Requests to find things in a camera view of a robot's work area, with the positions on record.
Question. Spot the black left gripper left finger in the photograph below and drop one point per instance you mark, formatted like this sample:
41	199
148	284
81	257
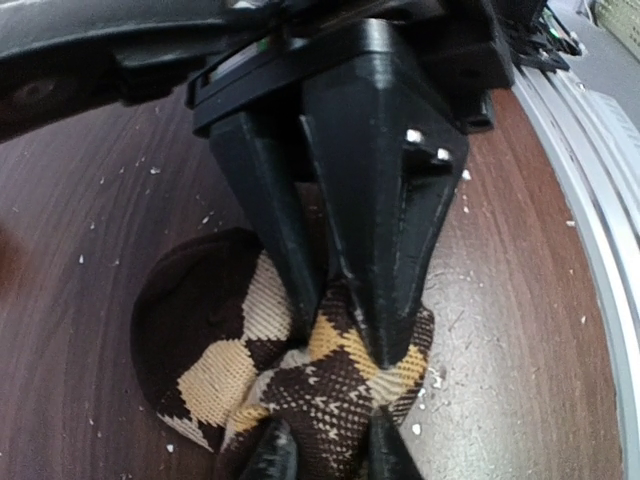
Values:
276	456

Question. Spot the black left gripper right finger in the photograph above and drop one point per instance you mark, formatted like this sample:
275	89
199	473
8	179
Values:
388	455

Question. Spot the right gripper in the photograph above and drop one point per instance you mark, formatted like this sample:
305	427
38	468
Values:
63	58

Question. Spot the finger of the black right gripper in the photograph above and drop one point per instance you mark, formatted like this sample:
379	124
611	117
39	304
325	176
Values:
387	157

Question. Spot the aluminium front rail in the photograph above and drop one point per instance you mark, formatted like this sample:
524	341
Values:
586	115

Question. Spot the brown beige argyle sock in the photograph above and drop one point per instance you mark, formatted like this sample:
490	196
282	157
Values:
216	359

